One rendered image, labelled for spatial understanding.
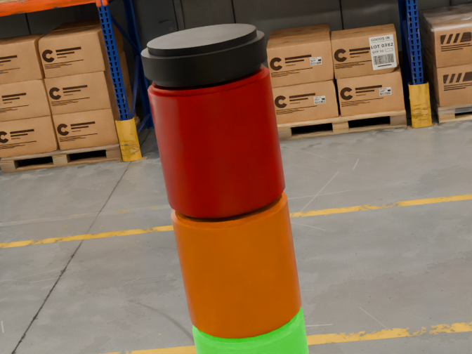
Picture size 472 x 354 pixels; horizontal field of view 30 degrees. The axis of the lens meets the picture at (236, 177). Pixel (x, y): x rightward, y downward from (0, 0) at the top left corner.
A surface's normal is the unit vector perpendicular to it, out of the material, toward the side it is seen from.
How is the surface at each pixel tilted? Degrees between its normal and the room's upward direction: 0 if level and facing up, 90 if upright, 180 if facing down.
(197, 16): 90
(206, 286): 90
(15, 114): 94
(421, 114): 90
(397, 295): 0
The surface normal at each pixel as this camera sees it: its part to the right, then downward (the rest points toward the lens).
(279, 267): 0.69, 0.14
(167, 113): -0.71, 0.33
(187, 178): -0.51, 0.35
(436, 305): -0.14, -0.93
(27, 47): -0.09, 0.32
